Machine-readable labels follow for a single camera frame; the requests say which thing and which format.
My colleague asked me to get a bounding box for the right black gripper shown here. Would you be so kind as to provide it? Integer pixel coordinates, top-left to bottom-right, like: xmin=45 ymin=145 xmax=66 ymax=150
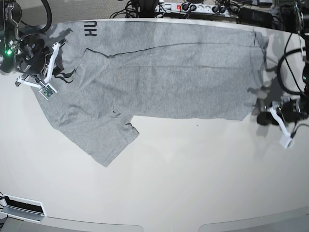
xmin=13 ymin=33 xmax=64 ymax=77

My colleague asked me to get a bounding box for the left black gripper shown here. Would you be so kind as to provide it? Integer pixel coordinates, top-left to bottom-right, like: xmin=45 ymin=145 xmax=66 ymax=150
xmin=256 ymin=97 xmax=307 ymax=126

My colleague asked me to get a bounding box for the grey t-shirt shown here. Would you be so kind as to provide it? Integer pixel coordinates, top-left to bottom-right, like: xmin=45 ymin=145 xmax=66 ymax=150
xmin=34 ymin=21 xmax=268 ymax=166

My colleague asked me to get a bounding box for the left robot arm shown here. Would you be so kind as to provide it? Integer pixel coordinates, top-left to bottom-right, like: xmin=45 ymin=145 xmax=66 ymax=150
xmin=256 ymin=0 xmax=309 ymax=126

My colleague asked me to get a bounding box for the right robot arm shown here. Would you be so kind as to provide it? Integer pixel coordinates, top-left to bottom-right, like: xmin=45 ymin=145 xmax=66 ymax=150
xmin=0 ymin=0 xmax=59 ymax=77

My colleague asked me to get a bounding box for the black power adapter brick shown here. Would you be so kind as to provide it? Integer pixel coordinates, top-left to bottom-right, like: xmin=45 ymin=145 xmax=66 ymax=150
xmin=239 ymin=8 xmax=273 ymax=28

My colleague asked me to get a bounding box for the white power strip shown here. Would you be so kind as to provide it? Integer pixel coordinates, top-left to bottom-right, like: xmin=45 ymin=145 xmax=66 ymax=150
xmin=154 ymin=2 xmax=236 ymax=17

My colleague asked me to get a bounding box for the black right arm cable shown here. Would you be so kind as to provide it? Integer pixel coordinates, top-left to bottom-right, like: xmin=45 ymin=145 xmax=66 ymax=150
xmin=19 ymin=0 xmax=53 ymax=34

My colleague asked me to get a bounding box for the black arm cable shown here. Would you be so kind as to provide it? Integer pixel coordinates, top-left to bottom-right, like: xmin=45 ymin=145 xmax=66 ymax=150
xmin=19 ymin=0 xmax=53 ymax=34
xmin=276 ymin=31 xmax=307 ymax=97

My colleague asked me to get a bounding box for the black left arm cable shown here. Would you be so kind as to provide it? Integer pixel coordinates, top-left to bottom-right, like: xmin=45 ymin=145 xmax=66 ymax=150
xmin=276 ymin=31 xmax=307 ymax=97

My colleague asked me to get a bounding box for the white slotted table bracket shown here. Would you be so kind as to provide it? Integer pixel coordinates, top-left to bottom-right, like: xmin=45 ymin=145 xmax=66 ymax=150
xmin=0 ymin=193 xmax=47 ymax=223

